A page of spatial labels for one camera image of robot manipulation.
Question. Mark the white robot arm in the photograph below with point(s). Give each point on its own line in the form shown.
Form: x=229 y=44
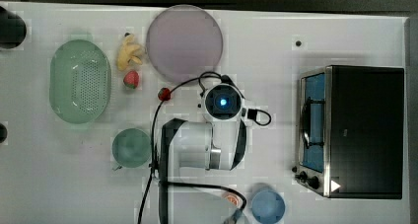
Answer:
x=217 y=142

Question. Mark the silver black toaster oven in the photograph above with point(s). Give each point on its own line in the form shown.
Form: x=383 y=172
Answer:
x=351 y=132

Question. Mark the red toy strawberry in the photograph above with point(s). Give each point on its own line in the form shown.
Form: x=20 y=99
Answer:
x=164 y=94

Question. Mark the grey round plate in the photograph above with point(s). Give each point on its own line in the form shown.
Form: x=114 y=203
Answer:
x=183 y=42

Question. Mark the pink toy strawberry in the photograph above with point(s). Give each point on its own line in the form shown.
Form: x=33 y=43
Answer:
x=131 y=79

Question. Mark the green mug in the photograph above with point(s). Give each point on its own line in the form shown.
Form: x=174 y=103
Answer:
x=131 y=148

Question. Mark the orange slice toy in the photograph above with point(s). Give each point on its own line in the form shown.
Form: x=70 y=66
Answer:
x=231 y=197

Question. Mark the yellow toy banana bunch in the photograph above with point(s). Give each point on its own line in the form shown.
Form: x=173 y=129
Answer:
x=129 y=52

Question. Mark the blue cup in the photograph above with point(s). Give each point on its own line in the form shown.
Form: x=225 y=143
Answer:
x=266 y=204

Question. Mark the green oval colander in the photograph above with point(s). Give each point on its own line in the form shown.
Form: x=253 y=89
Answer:
x=80 y=79

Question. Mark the dark round object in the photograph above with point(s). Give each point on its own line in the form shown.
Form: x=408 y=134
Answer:
x=3 y=133

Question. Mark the black round base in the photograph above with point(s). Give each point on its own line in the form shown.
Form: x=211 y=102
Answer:
x=13 y=29

